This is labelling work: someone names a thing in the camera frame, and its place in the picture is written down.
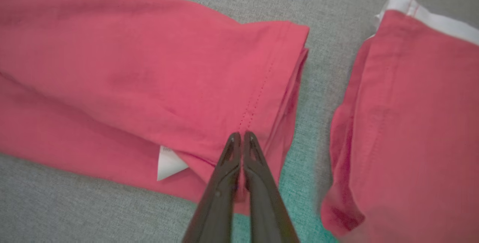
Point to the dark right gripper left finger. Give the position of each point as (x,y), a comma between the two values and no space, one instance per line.
(219,198)

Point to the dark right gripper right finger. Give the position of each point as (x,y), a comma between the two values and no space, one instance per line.
(265,205)

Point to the red shorts white side stripe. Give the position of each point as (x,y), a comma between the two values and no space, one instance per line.
(411,123)

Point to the red jersey shirt white trim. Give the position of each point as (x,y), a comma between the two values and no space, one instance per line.
(131,67)

